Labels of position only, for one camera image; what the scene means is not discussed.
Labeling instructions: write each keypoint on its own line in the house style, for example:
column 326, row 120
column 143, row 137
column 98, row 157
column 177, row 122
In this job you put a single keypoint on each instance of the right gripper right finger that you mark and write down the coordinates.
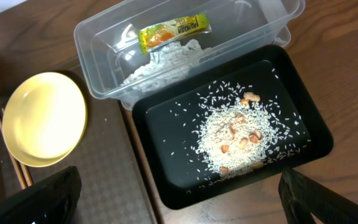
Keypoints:
column 303, row 199

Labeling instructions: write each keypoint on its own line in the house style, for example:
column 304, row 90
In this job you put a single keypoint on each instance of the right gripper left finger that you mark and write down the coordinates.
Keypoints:
column 52, row 200

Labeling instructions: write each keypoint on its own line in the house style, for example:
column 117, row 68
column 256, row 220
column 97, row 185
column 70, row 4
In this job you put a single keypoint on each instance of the wooden chopstick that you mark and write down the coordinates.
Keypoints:
column 16, row 166
column 26, row 174

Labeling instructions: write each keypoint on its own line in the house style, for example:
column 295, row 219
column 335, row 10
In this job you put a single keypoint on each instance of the yellow plate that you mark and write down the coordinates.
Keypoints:
column 44, row 119

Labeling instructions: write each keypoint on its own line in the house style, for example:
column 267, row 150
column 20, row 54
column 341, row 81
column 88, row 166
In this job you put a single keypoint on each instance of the rice and peanut scraps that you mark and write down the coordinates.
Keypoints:
column 227, row 128

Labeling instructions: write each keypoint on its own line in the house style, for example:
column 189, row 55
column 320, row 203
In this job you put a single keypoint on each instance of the white napkin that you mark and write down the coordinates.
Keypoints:
column 172, row 61

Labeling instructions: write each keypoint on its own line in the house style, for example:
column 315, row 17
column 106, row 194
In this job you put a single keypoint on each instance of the green yellow snack wrapper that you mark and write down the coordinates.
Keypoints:
column 158, row 35

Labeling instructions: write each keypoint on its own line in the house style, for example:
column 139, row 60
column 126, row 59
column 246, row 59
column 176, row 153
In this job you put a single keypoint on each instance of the dark brown serving tray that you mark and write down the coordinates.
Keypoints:
column 112, row 190

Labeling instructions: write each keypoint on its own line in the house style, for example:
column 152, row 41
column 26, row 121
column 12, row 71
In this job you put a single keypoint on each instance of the black plastic bin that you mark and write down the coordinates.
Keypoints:
column 271, row 56

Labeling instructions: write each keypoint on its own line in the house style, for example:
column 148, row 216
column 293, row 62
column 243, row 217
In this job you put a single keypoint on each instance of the clear plastic bin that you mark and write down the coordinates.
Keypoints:
column 115, row 67

